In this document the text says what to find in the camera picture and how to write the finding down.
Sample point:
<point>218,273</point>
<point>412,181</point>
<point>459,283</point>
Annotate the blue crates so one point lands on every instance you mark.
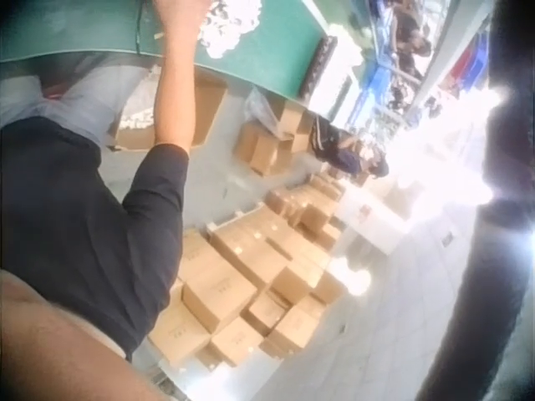
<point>380,81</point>

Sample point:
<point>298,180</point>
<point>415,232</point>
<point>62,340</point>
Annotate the heap of brown cardboard cartons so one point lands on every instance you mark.
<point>259,284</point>

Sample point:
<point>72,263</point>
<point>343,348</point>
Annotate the group of cartons under table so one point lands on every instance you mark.
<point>271,138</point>

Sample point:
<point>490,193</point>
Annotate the open cardboard carton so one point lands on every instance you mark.
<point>167,117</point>

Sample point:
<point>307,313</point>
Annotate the person's legs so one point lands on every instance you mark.
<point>79,98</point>

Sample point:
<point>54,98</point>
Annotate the heap of white small parts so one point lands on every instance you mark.
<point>227,25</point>

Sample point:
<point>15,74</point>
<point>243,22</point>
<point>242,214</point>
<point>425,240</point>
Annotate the black tray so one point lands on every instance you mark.
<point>319,69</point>

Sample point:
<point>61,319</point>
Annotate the clear plastic bag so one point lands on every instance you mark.
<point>261,110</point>

